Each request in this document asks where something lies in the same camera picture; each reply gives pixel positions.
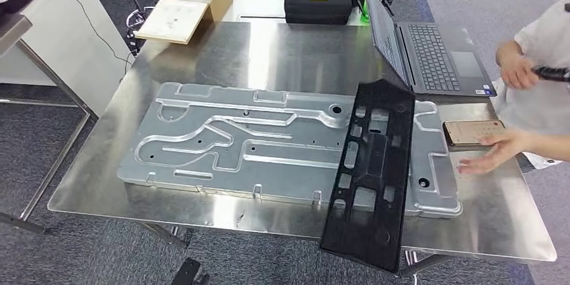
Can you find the person's right hand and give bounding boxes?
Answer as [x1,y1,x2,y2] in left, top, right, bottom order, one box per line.
[498,53,540,90]

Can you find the person's left hand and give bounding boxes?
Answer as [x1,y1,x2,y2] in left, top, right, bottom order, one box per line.
[458,130,528,175]

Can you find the black handheld tool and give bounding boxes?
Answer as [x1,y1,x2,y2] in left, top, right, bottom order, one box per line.
[532,65,570,83]

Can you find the long black plastic part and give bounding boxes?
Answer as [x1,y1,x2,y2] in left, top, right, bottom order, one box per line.
[320,79,416,274]

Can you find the large steel workbench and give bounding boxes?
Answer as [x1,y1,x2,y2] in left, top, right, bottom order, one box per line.
[47,20,557,277]

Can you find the tan flat handheld device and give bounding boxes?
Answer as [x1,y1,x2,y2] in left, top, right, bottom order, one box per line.
[443,119,507,148]

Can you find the person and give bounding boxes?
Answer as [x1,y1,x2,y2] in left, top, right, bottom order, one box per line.
[458,0,570,175]

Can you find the grey laptop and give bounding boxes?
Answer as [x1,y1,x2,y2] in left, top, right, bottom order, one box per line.
[361,0,497,97]

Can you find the black case yellow label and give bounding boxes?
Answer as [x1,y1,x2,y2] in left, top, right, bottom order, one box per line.
[284,0,354,26]

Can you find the stamped grey metal plate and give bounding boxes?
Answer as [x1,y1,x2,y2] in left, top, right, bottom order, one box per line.
[117,81,463,219]

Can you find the black robot foot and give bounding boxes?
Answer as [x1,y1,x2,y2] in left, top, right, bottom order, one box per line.
[171,257,202,285]

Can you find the open cardboard box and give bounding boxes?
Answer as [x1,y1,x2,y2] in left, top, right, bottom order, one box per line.
[133,0,234,46]

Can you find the white cabinet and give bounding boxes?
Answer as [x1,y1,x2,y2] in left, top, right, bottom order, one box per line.
[0,0,134,117]

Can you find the small steel table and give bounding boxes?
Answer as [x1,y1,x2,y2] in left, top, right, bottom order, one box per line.
[0,13,92,236]

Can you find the white cable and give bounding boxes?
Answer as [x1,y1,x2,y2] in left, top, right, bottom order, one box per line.
[403,249,419,285]

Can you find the thin black cabinet cable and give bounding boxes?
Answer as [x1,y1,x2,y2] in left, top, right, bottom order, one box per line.
[28,0,134,68]

